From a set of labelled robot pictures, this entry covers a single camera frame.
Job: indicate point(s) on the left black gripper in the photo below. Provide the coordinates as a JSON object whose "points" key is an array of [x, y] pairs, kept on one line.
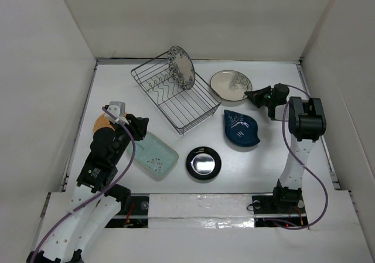
{"points": [[137, 126]]}

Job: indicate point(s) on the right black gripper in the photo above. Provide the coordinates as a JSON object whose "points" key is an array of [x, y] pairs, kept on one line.
{"points": [[255, 96]]}

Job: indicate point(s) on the cream plate with tree pattern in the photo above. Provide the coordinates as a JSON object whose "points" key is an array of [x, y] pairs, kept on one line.
{"points": [[231, 85]]}

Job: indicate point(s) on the dark blue leaf-shaped dish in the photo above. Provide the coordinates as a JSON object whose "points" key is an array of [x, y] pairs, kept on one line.
{"points": [[240, 129]]}

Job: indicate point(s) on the blue floral rimmed plate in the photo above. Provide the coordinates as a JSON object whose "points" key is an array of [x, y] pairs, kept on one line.
{"points": [[181, 67]]}

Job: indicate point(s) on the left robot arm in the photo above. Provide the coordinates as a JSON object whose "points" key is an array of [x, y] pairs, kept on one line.
{"points": [[97, 196]]}

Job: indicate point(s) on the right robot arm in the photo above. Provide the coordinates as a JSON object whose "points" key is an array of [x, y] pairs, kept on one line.
{"points": [[306, 123]]}

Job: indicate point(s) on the light green rectangular tray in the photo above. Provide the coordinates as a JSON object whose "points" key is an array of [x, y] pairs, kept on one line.
{"points": [[154, 156]]}

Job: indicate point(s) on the black round glossy plate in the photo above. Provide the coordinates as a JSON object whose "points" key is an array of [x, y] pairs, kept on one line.
{"points": [[203, 163]]}

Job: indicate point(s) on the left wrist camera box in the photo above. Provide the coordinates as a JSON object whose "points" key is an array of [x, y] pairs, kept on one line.
{"points": [[115, 110]]}

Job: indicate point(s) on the grey wire dish rack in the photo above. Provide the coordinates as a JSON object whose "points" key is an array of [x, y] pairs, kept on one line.
{"points": [[184, 109]]}

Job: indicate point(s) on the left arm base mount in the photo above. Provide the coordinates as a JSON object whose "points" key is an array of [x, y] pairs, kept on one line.
{"points": [[133, 210]]}

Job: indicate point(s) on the metal front rail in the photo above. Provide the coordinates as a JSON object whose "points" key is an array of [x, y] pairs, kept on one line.
{"points": [[232, 213]]}

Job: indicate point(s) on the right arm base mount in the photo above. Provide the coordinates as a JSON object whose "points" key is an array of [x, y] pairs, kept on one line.
{"points": [[283, 207]]}

